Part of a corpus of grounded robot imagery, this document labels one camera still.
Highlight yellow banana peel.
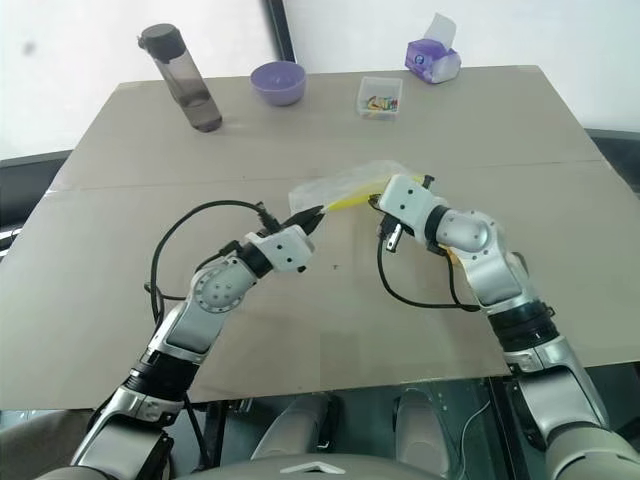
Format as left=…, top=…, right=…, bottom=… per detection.
left=287, top=157, right=427, bottom=217

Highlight brown cardboard sheet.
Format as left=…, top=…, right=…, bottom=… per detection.
left=49, top=63, right=609, bottom=193
left=0, top=159, right=640, bottom=412

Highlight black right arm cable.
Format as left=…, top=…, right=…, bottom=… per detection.
left=375, top=219, right=484, bottom=312

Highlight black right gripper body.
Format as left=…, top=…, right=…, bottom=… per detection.
left=378, top=210, right=416, bottom=239

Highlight colourful small pieces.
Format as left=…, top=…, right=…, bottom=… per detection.
left=366, top=94, right=400, bottom=114

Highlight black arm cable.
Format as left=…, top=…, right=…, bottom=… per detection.
left=143, top=199, right=281, bottom=321
left=375, top=219, right=484, bottom=312

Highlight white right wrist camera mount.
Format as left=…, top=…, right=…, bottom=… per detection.
left=374, top=172, right=450, bottom=236

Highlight dark furniture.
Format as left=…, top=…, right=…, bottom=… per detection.
left=0, top=148, right=76, bottom=264
left=584, top=127, right=640, bottom=199

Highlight grey rounded shell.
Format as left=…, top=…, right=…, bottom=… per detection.
left=394, top=387, right=464, bottom=474
left=249, top=394, right=342, bottom=462

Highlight small clear plastic box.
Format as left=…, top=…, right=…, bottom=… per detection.
left=356, top=76, right=404, bottom=121

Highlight dark translucent water bottle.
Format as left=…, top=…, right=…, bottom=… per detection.
left=138, top=25, right=224, bottom=134

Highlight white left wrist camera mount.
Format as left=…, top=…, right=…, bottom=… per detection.
left=243, top=223, right=317, bottom=275

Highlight black window frame post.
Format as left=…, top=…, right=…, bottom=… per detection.
left=263, top=0, right=297, bottom=65

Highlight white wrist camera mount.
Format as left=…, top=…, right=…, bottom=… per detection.
left=243, top=223, right=317, bottom=275
left=374, top=172, right=450, bottom=236

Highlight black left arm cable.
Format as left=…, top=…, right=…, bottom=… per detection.
left=143, top=199, right=281, bottom=321

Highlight purple plastic bowl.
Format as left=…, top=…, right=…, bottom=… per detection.
left=250, top=61, right=307, bottom=108

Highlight grey robot torso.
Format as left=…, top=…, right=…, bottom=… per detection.
left=169, top=449, right=506, bottom=480

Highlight purple tissue pack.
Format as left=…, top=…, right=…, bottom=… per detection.
left=403, top=13, right=462, bottom=86

